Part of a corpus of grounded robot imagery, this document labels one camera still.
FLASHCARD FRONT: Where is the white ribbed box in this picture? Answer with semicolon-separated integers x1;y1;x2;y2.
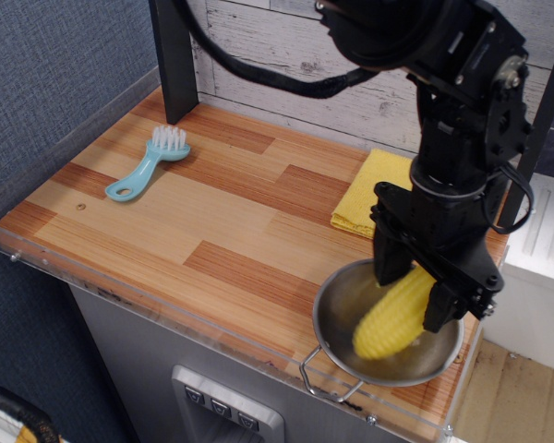
482;174;554;368

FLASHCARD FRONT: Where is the clear acrylic table guard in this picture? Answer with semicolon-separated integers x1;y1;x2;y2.
0;66;510;443

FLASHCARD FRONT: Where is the silver dispenser button panel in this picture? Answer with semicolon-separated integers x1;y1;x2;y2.
172;365;285;442

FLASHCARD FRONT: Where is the yellow plastic corn cob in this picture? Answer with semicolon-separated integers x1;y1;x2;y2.
352;267;435;360

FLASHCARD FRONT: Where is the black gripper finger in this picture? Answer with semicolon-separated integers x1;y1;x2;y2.
423;281;468;333
373;221;414;286

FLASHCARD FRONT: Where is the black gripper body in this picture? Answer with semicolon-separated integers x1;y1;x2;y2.
371;158;505;319

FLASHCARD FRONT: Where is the black and yellow object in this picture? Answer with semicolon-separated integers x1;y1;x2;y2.
0;387;65;442

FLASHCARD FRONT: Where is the grey toy fridge cabinet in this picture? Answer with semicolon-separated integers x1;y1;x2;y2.
67;281;415;443

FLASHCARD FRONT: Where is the black sleeved cable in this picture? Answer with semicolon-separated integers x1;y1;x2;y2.
169;0;379;101

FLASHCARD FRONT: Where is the black vertical post right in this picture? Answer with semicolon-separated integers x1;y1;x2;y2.
497;0;554;231

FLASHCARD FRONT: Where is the stainless steel pan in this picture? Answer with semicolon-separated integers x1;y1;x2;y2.
299;259;464;402

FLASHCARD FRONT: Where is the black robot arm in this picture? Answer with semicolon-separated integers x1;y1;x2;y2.
316;1;533;332

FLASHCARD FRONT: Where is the light blue dish brush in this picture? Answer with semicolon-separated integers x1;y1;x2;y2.
105;126;190;202

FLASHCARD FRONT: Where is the black vertical post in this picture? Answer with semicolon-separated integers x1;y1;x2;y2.
149;0;199;125
497;0;554;231

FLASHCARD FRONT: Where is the yellow folded cloth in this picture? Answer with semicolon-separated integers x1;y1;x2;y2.
331;150;412;239

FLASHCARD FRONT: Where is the black vertical post left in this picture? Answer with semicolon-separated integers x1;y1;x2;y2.
149;0;199;125

